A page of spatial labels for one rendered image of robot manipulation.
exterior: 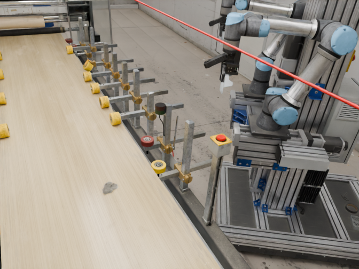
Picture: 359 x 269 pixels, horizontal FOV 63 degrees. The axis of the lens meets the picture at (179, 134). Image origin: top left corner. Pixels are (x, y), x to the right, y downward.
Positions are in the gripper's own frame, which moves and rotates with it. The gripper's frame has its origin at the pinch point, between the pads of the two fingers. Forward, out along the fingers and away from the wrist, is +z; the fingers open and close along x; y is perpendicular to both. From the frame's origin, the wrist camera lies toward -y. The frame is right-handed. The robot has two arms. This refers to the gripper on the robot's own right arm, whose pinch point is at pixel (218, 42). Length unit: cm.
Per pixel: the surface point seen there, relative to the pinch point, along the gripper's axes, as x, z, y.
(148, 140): -78, 41, -38
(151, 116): -57, 36, -40
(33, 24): 111, 29, -208
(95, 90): -24, 38, -88
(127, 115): -60, 36, -55
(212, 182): -118, 33, 1
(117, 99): -38, 37, -68
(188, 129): -97, 19, -14
